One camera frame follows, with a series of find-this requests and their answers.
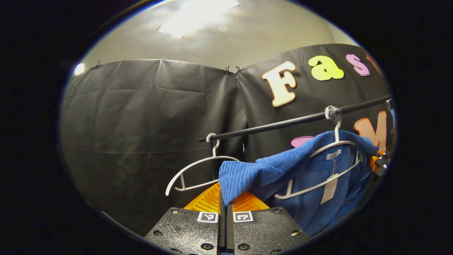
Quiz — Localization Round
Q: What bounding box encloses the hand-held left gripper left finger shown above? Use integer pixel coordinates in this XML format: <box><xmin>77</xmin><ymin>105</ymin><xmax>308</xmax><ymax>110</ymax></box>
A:
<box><xmin>143</xmin><ymin>182</ymin><xmax>226</xmax><ymax>255</ymax></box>

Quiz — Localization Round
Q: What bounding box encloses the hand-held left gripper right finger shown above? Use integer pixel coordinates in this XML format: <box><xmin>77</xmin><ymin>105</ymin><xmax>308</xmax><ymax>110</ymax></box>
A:
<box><xmin>226</xmin><ymin>191</ymin><xmax>311</xmax><ymax>255</ymax></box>

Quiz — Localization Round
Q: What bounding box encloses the blue corduroy jacket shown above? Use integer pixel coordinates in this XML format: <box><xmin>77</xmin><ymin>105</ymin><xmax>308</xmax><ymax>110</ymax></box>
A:
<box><xmin>218</xmin><ymin>130</ymin><xmax>379</xmax><ymax>237</ymax></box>

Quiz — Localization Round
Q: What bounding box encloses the white hanger with taped hook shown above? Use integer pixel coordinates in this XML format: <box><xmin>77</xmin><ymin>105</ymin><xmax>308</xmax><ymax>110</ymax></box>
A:
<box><xmin>274</xmin><ymin>105</ymin><xmax>363</xmax><ymax>200</ymax></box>

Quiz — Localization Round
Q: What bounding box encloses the white plain hanger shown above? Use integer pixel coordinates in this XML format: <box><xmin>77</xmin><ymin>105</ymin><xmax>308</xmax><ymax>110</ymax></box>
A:
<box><xmin>165</xmin><ymin>133</ymin><xmax>241</xmax><ymax>197</ymax></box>

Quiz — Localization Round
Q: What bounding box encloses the black metal clothes rack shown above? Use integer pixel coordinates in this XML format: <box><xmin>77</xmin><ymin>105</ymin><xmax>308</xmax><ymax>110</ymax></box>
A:
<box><xmin>198</xmin><ymin>94</ymin><xmax>393</xmax><ymax>181</ymax></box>

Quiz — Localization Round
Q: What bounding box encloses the white paper hang tag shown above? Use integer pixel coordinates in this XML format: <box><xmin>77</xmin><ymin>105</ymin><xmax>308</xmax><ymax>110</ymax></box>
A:
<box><xmin>320</xmin><ymin>173</ymin><xmax>339</xmax><ymax>205</ymax></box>

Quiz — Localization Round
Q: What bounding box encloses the black backdrop cloth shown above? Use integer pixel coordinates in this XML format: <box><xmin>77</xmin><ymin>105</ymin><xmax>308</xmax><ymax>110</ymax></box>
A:
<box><xmin>60</xmin><ymin>43</ymin><xmax>395</xmax><ymax>236</ymax></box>

